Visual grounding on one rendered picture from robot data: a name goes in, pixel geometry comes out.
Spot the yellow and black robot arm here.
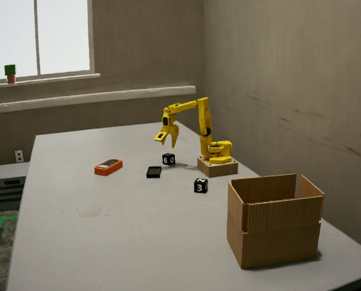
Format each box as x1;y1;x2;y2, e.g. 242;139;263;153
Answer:
162;98;232;164

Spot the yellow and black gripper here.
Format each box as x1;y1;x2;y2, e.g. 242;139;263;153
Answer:
154;124;179;148

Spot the orange digital multimeter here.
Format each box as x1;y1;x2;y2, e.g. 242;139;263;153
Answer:
94;159;123;176

